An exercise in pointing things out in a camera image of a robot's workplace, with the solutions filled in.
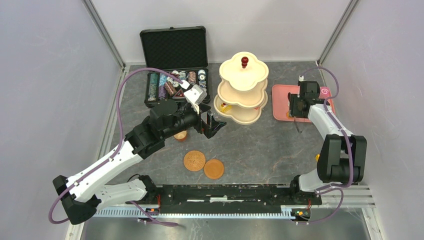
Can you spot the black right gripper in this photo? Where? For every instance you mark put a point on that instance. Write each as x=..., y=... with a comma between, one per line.
x=294, y=99

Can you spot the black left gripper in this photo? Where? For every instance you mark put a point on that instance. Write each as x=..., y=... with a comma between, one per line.
x=212, y=125

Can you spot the yellow roll cake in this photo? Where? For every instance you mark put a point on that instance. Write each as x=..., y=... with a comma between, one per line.
x=224, y=107

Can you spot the black serving tongs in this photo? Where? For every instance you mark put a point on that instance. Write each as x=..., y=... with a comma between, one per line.
x=298, y=124

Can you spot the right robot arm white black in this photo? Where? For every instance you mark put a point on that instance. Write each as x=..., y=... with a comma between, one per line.
x=342, y=158

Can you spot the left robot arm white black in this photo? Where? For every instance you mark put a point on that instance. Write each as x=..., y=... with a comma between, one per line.
x=87, y=192

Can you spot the orange wooden cup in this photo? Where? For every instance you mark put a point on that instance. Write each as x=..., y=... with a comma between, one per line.
x=181, y=136

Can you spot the patterned round wooden coaster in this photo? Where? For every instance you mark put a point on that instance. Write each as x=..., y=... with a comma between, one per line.
x=194, y=160

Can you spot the plain round wooden coaster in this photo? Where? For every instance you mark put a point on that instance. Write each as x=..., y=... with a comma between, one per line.
x=214, y=169

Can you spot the cream three-tier serving stand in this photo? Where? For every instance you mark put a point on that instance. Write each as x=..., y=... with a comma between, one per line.
x=244, y=79

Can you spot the triangular all-in button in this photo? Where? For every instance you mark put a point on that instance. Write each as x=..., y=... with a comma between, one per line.
x=179, y=94

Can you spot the black poker chip case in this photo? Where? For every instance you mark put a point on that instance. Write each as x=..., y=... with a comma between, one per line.
x=177, y=49

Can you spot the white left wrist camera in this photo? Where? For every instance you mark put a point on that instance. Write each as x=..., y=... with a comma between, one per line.
x=194, y=94

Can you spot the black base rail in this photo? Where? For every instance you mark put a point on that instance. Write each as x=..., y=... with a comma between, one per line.
x=232, y=198

